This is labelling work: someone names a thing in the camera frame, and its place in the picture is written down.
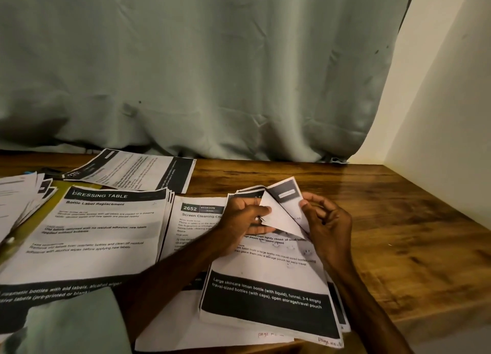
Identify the person's right hand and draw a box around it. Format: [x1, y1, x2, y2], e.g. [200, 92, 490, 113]
[299, 192, 355, 273]

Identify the person's left hand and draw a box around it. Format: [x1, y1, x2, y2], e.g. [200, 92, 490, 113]
[211, 195, 276, 255]

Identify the yellow patterned folder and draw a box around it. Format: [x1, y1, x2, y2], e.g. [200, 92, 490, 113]
[0, 179, 81, 270]

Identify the wash baby bottle paper stack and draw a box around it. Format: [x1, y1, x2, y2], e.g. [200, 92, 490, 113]
[0, 171, 58, 243]

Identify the person's right forearm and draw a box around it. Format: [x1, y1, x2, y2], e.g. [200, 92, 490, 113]
[330, 261, 415, 354]

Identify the person's left forearm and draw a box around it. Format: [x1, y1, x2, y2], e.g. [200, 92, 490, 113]
[15, 235, 227, 354]

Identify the pale green curtain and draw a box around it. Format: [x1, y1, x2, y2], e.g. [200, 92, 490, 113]
[0, 0, 419, 163]

